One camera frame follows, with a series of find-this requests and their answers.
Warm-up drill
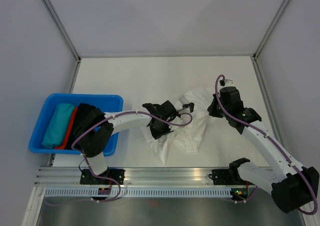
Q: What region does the white printed t shirt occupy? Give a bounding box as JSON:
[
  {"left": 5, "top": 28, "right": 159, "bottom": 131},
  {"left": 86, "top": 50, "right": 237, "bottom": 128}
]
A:
[{"left": 141, "top": 87, "right": 214, "bottom": 166}]

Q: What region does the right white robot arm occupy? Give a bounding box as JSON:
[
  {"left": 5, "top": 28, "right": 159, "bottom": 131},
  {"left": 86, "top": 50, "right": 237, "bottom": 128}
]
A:
[{"left": 207, "top": 81, "right": 320, "bottom": 215}]

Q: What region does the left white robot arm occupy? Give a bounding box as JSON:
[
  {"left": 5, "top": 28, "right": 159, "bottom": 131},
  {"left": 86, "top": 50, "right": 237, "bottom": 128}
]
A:
[{"left": 71, "top": 100, "right": 178, "bottom": 184}]

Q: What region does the blue plastic bin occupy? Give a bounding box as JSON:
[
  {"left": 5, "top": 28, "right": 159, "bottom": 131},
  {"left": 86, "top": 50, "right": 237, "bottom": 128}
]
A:
[{"left": 28, "top": 93, "right": 124, "bottom": 155}]

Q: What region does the black rolled t shirt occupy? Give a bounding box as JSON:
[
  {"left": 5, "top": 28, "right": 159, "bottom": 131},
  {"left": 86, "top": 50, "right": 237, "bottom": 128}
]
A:
[{"left": 64, "top": 103, "right": 104, "bottom": 150}]

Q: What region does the red rolled t shirt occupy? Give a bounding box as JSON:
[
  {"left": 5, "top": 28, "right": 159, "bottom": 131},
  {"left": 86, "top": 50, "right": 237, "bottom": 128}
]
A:
[{"left": 54, "top": 107, "right": 78, "bottom": 150}]

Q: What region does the teal rolled t shirt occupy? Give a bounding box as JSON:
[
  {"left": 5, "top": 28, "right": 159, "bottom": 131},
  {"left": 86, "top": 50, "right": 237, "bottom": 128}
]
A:
[{"left": 41, "top": 103, "right": 76, "bottom": 149}]

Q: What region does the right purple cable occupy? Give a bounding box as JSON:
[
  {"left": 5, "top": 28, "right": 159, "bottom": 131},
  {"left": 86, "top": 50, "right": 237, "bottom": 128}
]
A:
[{"left": 214, "top": 74, "right": 317, "bottom": 215}]

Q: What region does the purple cable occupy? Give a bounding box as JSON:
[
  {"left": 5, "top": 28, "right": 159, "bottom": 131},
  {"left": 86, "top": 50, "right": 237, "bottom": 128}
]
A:
[
  {"left": 214, "top": 74, "right": 317, "bottom": 215},
  {"left": 71, "top": 111, "right": 193, "bottom": 204}
]

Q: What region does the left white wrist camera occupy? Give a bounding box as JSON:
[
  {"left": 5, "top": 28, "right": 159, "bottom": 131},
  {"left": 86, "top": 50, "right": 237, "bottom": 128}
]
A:
[{"left": 177, "top": 102, "right": 195, "bottom": 127}]

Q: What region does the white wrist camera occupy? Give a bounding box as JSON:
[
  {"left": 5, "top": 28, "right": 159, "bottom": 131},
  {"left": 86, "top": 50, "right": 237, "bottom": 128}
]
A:
[
  {"left": 177, "top": 102, "right": 195, "bottom": 127},
  {"left": 220, "top": 79, "right": 234, "bottom": 87}
]

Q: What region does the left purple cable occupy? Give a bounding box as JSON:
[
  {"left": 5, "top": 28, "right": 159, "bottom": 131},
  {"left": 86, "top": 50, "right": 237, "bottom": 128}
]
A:
[{"left": 71, "top": 111, "right": 193, "bottom": 204}]

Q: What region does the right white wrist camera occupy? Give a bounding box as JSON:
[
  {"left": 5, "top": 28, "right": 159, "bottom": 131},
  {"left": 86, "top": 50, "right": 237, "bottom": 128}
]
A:
[{"left": 220, "top": 79, "right": 234, "bottom": 87}]

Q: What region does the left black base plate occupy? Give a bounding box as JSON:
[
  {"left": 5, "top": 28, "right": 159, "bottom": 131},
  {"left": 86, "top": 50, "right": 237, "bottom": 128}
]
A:
[{"left": 79, "top": 168, "right": 125, "bottom": 185}]

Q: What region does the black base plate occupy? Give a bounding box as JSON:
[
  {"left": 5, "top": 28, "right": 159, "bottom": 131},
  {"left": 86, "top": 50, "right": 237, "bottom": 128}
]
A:
[
  {"left": 79, "top": 168, "right": 125, "bottom": 185},
  {"left": 208, "top": 168, "right": 254, "bottom": 186}
]

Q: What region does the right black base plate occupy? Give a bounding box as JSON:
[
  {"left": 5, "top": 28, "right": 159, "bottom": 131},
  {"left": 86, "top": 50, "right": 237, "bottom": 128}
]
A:
[{"left": 208, "top": 168, "right": 254, "bottom": 186}]

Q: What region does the right aluminium frame post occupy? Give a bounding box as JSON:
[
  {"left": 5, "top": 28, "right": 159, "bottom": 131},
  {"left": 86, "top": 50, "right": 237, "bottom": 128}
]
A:
[{"left": 251, "top": 0, "right": 291, "bottom": 62}]

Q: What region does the aluminium frame post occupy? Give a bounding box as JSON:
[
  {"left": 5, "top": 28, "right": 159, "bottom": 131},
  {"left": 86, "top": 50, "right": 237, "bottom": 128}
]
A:
[
  {"left": 41, "top": 0, "right": 81, "bottom": 63},
  {"left": 251, "top": 0, "right": 291, "bottom": 62}
]

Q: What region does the white slotted cable duct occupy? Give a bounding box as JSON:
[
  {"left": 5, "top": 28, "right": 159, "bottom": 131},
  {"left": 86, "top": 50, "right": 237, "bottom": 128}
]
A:
[{"left": 44, "top": 187, "right": 232, "bottom": 198}]

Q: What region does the aluminium mounting rail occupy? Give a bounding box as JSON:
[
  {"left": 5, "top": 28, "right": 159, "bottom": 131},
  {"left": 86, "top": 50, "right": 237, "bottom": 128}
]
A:
[{"left": 34, "top": 166, "right": 273, "bottom": 186}]

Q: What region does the left aluminium frame post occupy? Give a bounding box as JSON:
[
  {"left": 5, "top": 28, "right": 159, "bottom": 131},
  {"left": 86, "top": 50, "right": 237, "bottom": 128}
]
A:
[{"left": 41, "top": 0, "right": 81, "bottom": 63}]

